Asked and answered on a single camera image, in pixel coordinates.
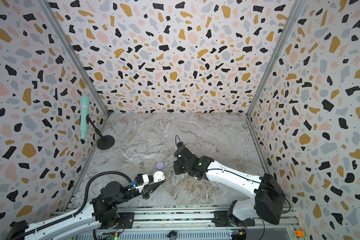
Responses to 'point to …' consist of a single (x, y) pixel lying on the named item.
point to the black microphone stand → (106, 142)
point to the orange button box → (299, 233)
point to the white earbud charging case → (158, 176)
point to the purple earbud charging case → (160, 165)
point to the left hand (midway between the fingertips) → (164, 176)
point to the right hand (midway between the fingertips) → (174, 163)
